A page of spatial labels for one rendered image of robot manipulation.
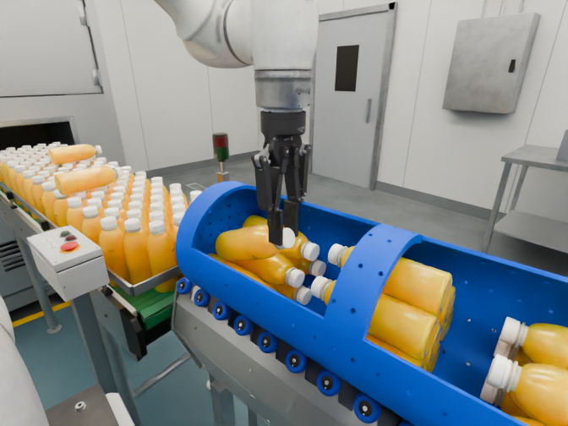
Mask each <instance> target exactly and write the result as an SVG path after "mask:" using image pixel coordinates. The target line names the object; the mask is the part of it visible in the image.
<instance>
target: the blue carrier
mask: <svg viewBox="0 0 568 426"><path fill-rule="evenodd" d="M252 215H257V216H261V217H264V218H265V219H267V211H266V210H261V209H259V208H258V202H257V192H256V187H255V186H251V185H248V184H245V183H240V182H235V181H225V182H221V183H217V184H215V185H212V186H211V187H209V188H207V189H206V190H205V191H203V192H202V193H201V194H200V195H198V196H197V197H196V198H195V200H194V201H193V202H192V203H191V205H190V206H189V207H188V208H187V210H186V212H185V213H184V215H183V218H182V220H181V222H180V225H179V228H178V230H177V237H176V256H177V263H178V266H179V268H180V270H181V272H182V273H183V274H184V276H185V277H186V278H187V279H188V280H189V281H191V282H192V283H193V284H195V285H196V286H198V287H200V288H201V289H203V290H204V291H206V292H208V293H209V294H210V295H212V296H213V297H215V298H217V299H219V300H220V301H222V302H223V303H224V304H226V305H227V306H229V307H231V308H232V309H234V310H236V311H237V312H239V313H240V314H242V315H243V316H245V317H246V318H248V319H249V320H252V321H253V322H254V323H255V324H257V325H259V326H260V327H262V328H264V329H265V330H267V331H269V332H270V333H271V334H272V335H274V336H276V337H278V338H279V339H281V340H282V341H284V342H285V343H287V344H288V345H290V346H291V347H293V348H295V349H297V350H298V351H300V352H301V353H302V354H304V355H305V356H307V357H309V358H311V359H312V360H314V361H315V362H316V363H318V364H320V365H321V366H323V367H324V368H326V369H328V370H329V371H331V372H332V373H333V374H335V375H337V376H338V377H340V378H342V379H343V380H345V381H346V382H347V383H349V384H350V385H353V386H354V387H356V388H357V389H359V390H360V391H361V392H363V393H365V394H366V395H368V396H370V397H371V398H373V399H374V400H376V401H377V402H379V403H380V404H382V405H383V406H385V407H387V408H389V409H390V410H391V411H392V412H394V413H396V414H398V415H399V416H401V417H402V418H404V419H406V420H407V421H408V422H410V423H412V424H413V425H415V426H529V425H527V424H525V423H523V422H522V421H520V420H518V419H516V418H513V417H512V416H510V415H509V414H507V413H505V412H502V411H501V408H500V407H499V406H497V407H494V403H493V404H491V403H489V402H486V401H484V400H482V399H481V398H480V395H481V392H482V389H483V384H484V381H485V379H486V377H487V375H488V373H489V369H490V366H491V363H492V361H493V359H494V358H495V357H494V350H495V348H496V345H497V342H498V340H499V337H500V334H501V331H502V329H503V326H504V323H505V319H506V317H510V318H512V319H514V320H516V321H519V322H520V324H521V323H522V322H525V325H526V326H529V325H531V324H534V323H548V324H554V325H562V326H565V327H568V277H565V276H560V275H557V274H555V273H551V272H548V271H545V270H540V269H537V268H533V267H531V266H527V265H522V264H519V263H517V262H513V261H510V260H507V259H502V258H499V257H495V256H493V255H489V254H485V253H481V252H478V251H475V250H472V249H469V248H463V247H461V246H457V245H455V244H451V243H447V242H443V241H440V240H437V239H434V238H429V237H425V236H423V235H421V234H418V233H415V232H410V231H407V230H404V229H401V228H398V227H393V226H389V225H386V224H381V223H378V222H376V221H371V220H367V219H364V218H361V217H358V216H353V215H349V214H347V213H344V212H340V211H338V210H332V209H329V208H326V207H323V206H320V205H315V204H312V203H309V202H306V201H304V202H303V203H302V204H300V203H298V230H299V231H300V232H301V233H302V234H304V235H305V236H306V238H307V239H308V240H309V241H310V242H311V243H315V244H317V245H319V255H318V257H317V259H318V260H320V261H323V262H325V263H326V269H325V273H324V275H322V276H323V277H324V278H326V279H328V280H329V279H331V280H332V281H334V280H336V284H335V285H334V288H333V290H332V293H331V295H330V300H329V302H328V305H327V307H326V305H325V301H321V300H320V298H317V297H315V296H313V295H312V297H311V299H310V301H309V303H308V304H306V305H302V304H301V303H299V302H295V301H293V300H291V299H290V298H288V297H286V296H284V295H282V294H280V293H279V292H276V291H274V290H273V289H271V288H269V287H267V286H265V285H263V284H261V283H259V282H258V281H256V280H254V279H252V278H250V277H248V276H246V275H244V274H243V273H241V272H239V271H237V270H234V269H233V268H232V267H230V266H228V265H225V264H223V263H222V262H220V261H218V260H217V259H214V258H212V257H210V256H209V255H207V254H216V240H217V238H218V236H219V235H220V234H221V233H223V232H226V231H230V230H235V229H238V228H242V227H243V223H244V222H245V220H246V219H247V218H248V217H249V216H252ZM334 244H339V245H341V246H343V247H346V246H347V247H348V248H350V247H352V246H355V248H354V249H353V251H352V252H351V253H350V255H349V257H348V258H347V261H346V263H345V264H344V266H343V267H342V268H341V267H338V266H337V265H333V264H332V263H330V262H329V261H328V253H329V251H330V248H331V247H332V246H333V245H334ZM401 257H404V258H407V259H411V260H414V261H417V262H419V263H422V264H424V265H427V266H432V267H434V268H437V269H440V270H444V271H447V272H449V273H451V274H452V277H453V281H452V286H453V287H455V288H456V298H455V302H454V304H453V307H454V315H453V318H452V321H451V326H450V329H449V330H448V333H447V335H446V337H445V339H444V340H443V341H440V354H439V356H438V360H437V362H436V365H435V367H434V371H433V373H432V374H431V373H429V372H427V371H426V370H424V369H421V368H419V367H418V366H416V365H414V364H412V363H410V362H408V361H407V360H405V359H403V358H400V357H398V356H397V355H395V354H394V353H392V352H389V351H387V350H385V349H384V348H383V347H380V346H378V345H376V344H374V343H373V342H371V341H369V340H368V339H366V338H365V337H366V336H367V334H368V331H369V326H370V323H371V320H372V318H373V315H374V311H375V309H376V306H377V303H378V302H379V299H380V295H381V293H382V292H383V289H384V287H385V284H386V282H387V281H388V279H389V277H390V275H391V272H392V271H393V270H394V268H395V266H396V264H397V262H398V261H399V259H400V258H401ZM327 261H328V263H327ZM520 299H521V300H520ZM355 310H356V311H355ZM467 319H470V320H471V321H468V320H467ZM493 329H496V331H493ZM442 351H445V353H442ZM466 363H470V365H467V364H466Z"/></svg>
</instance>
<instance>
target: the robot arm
mask: <svg viewBox="0 0 568 426"><path fill-rule="evenodd" d="M154 1H155V2H156V3H157V4H158V5H159V6H160V7H161V8H162V9H163V10H164V11H166V12H167V14H168V15H169V16H170V17H171V18H172V20H173V22H174V24H175V27H176V33H177V36H178V37H179V38H180V39H181V40H182V41H183V44H184V46H185V48H186V50H187V51H188V53H189V54H190V55H191V56H192V57H193V58H194V59H195V60H196V61H198V62H200V63H202V64H204V65H206V66H208V67H212V68H245V67H248V66H250V65H254V83H255V104H256V106H257V107H259V108H264V111H260V131H261V133H262V134H263V135H264V136H265V142H264V145H263V150H262V151H261V152H260V153H259V154H252V155H251V160H252V162H253V164H254V170H255V182H256V192H257V202H258V208H259V209H261V210H266V211H267V226H268V235H269V242H270V243H273V244H275V245H278V246H282V245H283V210H281V209H280V201H281V187H282V179H283V174H284V177H285V183H286V190H287V199H288V200H287V199H286V200H284V228H290V229H292V231H293V232H294V235H295V238H296V237H298V203H300V204H302V203H303V202H304V199H301V198H302V197H305V196H306V194H307V182H308V168H309V154H310V151H311V145H308V144H304V143H302V139H301V135H302V134H304V133H305V131H306V111H304V110H303V108H306V107H309V106H310V104H311V79H312V71H311V70H312V63H313V59H314V54H315V51H316V47H317V39H318V25H319V9H318V0H154ZM0 426H49V423H48V421H47V418H46V414H45V411H44V408H43V406H42V404H41V400H40V397H39V395H38V393H37V391H36V388H35V386H34V384H33V381H32V378H31V377H30V373H29V371H28V369H27V368H26V366H25V363H24V361H23V359H22V357H21V356H20V354H19V351H18V349H17V348H16V346H15V338H14V329H13V325H12V321H11V319H10V316H9V313H8V309H7V307H6V304H5V302H4V301H3V298H2V296H1V294H0Z"/></svg>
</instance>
